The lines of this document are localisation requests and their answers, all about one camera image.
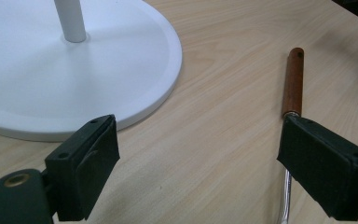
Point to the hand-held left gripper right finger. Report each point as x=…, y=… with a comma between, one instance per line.
x=323, y=165

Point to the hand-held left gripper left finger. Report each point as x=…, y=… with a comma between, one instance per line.
x=80, y=165

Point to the white round lamp stand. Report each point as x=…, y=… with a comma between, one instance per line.
x=68, y=68

